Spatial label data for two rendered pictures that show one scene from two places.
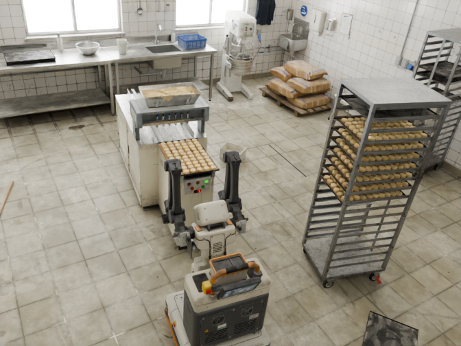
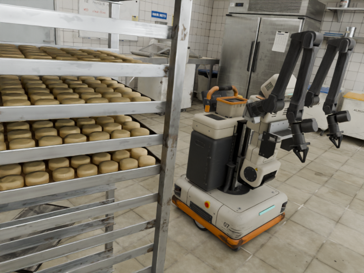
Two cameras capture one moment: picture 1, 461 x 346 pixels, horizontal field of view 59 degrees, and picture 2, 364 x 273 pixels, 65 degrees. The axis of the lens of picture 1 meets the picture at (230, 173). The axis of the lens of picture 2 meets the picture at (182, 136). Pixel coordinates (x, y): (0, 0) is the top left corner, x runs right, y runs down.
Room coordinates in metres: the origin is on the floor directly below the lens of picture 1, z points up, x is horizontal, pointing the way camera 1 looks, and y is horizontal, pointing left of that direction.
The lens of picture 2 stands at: (3.75, -0.96, 1.32)
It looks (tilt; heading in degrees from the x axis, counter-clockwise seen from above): 20 degrees down; 163
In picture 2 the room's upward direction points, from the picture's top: 6 degrees clockwise
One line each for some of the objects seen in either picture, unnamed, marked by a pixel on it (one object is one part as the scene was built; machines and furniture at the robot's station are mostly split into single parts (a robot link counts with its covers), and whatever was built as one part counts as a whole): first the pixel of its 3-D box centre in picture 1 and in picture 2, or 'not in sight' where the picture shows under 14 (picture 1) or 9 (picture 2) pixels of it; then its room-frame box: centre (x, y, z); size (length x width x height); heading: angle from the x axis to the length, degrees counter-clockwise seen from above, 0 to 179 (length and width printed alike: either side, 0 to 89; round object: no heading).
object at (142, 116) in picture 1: (169, 118); not in sight; (3.75, 0.66, 1.01); 0.72 x 0.33 x 0.34; 116
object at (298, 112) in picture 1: (296, 99); not in sight; (6.97, -1.05, 0.06); 1.20 x 0.80 x 0.11; 36
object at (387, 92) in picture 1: (363, 188); not in sight; (2.94, -1.14, 0.93); 0.64 x 0.51 x 1.78; 108
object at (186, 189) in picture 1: (197, 185); not in sight; (2.97, 0.28, 0.77); 0.24 x 0.04 x 0.14; 116
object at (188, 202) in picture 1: (183, 191); not in sight; (3.29, 0.44, 0.45); 0.70 x 0.34 x 0.90; 26
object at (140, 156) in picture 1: (158, 147); not in sight; (4.18, 0.87, 0.42); 1.28 x 0.72 x 0.84; 26
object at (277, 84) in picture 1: (289, 87); not in sight; (6.85, -0.86, 0.32); 0.72 x 0.42 x 0.17; 38
